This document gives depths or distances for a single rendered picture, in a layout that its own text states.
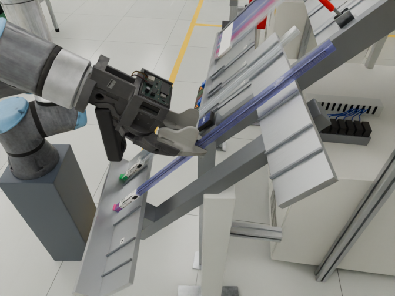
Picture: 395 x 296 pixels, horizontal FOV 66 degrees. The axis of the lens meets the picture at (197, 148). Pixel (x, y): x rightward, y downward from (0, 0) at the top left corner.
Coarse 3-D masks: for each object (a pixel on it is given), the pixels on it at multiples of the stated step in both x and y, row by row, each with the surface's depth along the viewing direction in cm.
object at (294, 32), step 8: (288, 32) 49; (296, 32) 48; (280, 40) 49; (288, 40) 49; (272, 48) 50; (280, 48) 50; (264, 56) 51; (272, 56) 51; (256, 64) 52; (240, 72) 54; (248, 72) 53; (232, 80) 55; (240, 80) 54; (224, 88) 56; (232, 88) 55; (216, 96) 57; (224, 96) 56; (208, 104) 58; (200, 112) 59; (144, 160) 69
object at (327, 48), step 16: (320, 48) 39; (304, 64) 39; (288, 80) 41; (256, 96) 44; (272, 96) 43; (240, 112) 45; (224, 128) 47; (208, 144) 50; (176, 160) 53; (160, 176) 56; (144, 192) 59
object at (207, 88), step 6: (216, 36) 129; (216, 42) 125; (216, 48) 122; (210, 60) 115; (210, 66) 111; (210, 72) 108; (210, 78) 106; (210, 84) 104; (204, 90) 100; (210, 90) 102; (204, 96) 97; (204, 102) 96; (204, 114) 92; (198, 120) 89
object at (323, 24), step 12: (312, 0) 82; (336, 0) 72; (348, 0) 67; (360, 0) 63; (372, 0) 60; (312, 12) 78; (324, 12) 72; (360, 12) 61; (312, 24) 74; (324, 24) 69; (336, 24) 65; (324, 36) 66
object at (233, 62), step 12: (252, 36) 102; (240, 48) 104; (252, 48) 95; (228, 60) 106; (240, 60) 97; (216, 72) 107; (228, 72) 99; (216, 84) 102; (240, 84) 86; (228, 96) 87; (240, 96) 81; (216, 108) 88; (228, 108) 83
